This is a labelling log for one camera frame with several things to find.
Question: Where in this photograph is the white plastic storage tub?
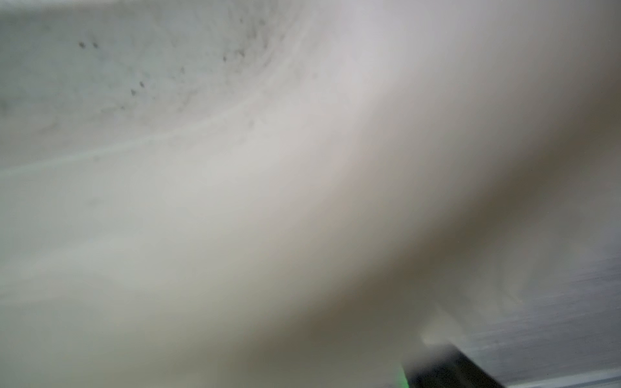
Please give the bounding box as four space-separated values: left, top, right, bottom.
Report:
1 1 620 387

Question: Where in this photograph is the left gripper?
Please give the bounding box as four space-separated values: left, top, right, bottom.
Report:
399 343 504 388

